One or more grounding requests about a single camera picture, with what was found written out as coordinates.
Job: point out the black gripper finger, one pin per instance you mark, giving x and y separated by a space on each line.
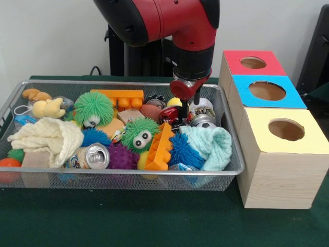
185 110
197 97

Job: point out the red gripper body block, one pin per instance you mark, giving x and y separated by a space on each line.
180 89

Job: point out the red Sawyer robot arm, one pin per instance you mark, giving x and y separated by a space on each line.
167 20

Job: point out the shallow mesh bin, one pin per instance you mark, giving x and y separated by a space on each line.
128 182

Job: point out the wooden box with three holes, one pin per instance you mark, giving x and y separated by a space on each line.
282 180

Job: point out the yellow ball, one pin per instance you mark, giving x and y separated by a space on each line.
173 102

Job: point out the mint cloth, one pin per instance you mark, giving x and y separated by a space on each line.
210 146

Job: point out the orange toy brick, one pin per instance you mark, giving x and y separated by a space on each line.
159 149

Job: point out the green spiky ball with eyes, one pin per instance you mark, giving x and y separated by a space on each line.
138 128
93 108

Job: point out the purple spiky ball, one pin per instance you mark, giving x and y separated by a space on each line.
122 157

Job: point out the blue spiky ball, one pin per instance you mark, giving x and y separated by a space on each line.
95 137

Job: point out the crushed drink can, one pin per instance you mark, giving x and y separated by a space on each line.
96 157

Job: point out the dark green table cloth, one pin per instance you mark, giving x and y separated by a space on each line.
128 221
320 91

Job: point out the black monitor on stand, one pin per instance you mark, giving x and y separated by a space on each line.
316 51

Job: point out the cream cloth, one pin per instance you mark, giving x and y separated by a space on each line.
51 139

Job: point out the orange-red ball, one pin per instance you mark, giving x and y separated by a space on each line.
9 163

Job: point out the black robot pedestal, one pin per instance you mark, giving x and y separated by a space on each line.
138 61

